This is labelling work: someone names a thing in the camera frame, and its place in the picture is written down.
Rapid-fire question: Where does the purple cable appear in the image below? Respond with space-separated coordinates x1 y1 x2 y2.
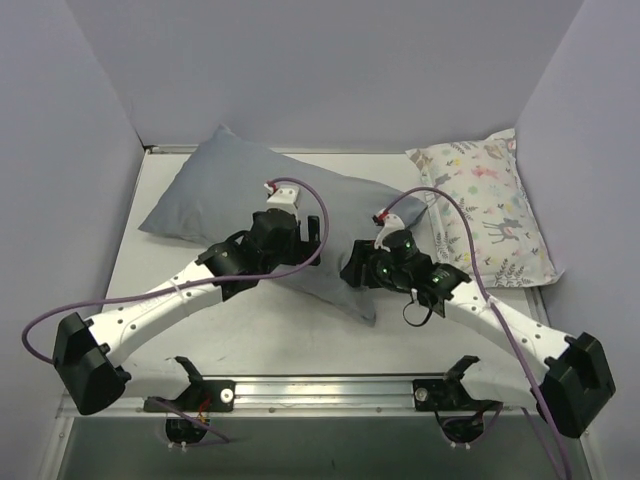
382 186 574 480
21 178 330 365

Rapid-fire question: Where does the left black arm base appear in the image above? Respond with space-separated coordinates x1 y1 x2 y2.
143 356 236 451

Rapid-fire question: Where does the floral deer print pillow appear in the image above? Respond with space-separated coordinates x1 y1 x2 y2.
406 128 561 288

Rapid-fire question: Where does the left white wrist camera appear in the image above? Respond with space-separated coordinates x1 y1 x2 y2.
264 183 300 215

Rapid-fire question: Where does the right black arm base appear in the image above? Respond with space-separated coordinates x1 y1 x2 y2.
412 355 503 450

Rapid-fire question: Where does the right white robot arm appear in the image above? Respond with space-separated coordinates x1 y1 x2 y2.
341 229 616 438

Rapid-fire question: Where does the grey pillowcase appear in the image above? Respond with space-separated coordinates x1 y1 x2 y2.
139 127 400 323

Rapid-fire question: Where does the aluminium mounting rail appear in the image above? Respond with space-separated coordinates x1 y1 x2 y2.
92 370 535 415

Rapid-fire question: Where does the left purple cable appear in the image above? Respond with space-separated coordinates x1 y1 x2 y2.
21 178 330 365

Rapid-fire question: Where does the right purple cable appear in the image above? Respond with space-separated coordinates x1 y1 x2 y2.
382 186 574 480

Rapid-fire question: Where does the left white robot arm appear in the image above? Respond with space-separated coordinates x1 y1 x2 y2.
52 208 328 415

